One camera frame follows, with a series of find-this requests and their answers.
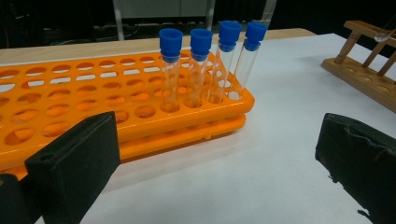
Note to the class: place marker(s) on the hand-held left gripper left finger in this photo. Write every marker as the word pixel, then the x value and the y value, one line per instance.
pixel 74 168

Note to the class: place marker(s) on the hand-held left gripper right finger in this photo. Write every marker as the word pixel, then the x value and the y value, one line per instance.
pixel 361 161

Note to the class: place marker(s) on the wooden test tube rack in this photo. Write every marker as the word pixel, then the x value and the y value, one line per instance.
pixel 358 77

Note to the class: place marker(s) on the orange plastic test tube rack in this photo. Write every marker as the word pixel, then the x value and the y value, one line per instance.
pixel 193 119

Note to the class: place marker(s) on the white table sheet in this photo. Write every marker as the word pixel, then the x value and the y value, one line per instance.
pixel 249 174

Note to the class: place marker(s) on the white metal frame desk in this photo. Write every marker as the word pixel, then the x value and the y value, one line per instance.
pixel 162 7

